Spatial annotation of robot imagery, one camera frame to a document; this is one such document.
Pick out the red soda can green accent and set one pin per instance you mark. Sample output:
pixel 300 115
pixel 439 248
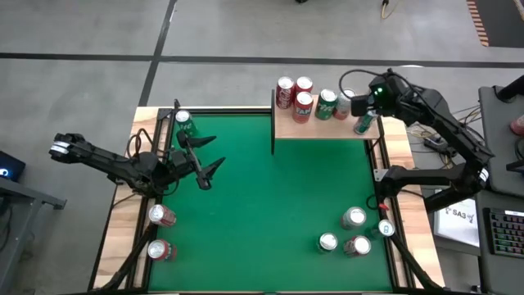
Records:
pixel 161 250

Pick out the red Coca-Cola can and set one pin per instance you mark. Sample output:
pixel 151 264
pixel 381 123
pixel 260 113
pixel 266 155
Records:
pixel 284 92

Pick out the grey desk with red item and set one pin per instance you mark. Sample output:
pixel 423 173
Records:
pixel 499 143

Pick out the black monitor stand pole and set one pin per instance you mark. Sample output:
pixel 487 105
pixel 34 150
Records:
pixel 511 88

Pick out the black floor mat striped edge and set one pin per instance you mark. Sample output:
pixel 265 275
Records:
pixel 503 20

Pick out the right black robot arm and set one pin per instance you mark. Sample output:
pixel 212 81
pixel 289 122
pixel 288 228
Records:
pixel 450 131

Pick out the grey side table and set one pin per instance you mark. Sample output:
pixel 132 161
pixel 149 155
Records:
pixel 24 196

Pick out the green Sprite can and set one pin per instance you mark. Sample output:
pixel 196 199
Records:
pixel 185 121
pixel 326 104
pixel 327 241

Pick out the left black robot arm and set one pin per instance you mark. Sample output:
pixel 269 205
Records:
pixel 102 157

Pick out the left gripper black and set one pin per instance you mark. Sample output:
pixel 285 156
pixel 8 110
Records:
pixel 176 164

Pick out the red white-patterned soda can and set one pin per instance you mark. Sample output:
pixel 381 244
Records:
pixel 357 246

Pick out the backlit keyboard coloured keys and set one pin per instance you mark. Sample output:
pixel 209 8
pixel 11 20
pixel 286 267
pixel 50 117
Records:
pixel 507 233

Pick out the dark device blue light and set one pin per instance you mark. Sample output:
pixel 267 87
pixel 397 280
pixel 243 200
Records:
pixel 10 166

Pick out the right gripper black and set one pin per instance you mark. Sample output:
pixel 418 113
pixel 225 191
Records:
pixel 393 98

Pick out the green table mat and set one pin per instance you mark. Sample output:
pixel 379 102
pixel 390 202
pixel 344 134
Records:
pixel 254 229

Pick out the black metal rig frame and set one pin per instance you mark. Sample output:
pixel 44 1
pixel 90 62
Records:
pixel 131 262

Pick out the wooden shelf black metal frame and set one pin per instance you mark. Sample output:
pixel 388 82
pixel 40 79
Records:
pixel 323 129

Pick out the grey desk with backlit keyboard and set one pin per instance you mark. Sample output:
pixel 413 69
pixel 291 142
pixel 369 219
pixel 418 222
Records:
pixel 483 266

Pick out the red Fanta can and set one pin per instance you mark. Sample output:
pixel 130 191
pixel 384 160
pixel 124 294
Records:
pixel 303 107
pixel 304 84

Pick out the red and white soda can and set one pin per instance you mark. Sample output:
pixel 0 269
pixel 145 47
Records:
pixel 161 215

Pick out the white SA3 labelled box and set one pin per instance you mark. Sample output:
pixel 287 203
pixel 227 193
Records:
pixel 456 225

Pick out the small red desk item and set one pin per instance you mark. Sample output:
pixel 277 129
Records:
pixel 519 125

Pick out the slim blue silver energy can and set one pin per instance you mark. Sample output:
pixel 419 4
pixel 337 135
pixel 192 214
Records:
pixel 385 228
pixel 365 123

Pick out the pink and white soda can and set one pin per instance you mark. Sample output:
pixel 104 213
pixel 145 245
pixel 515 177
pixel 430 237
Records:
pixel 341 108
pixel 354 217

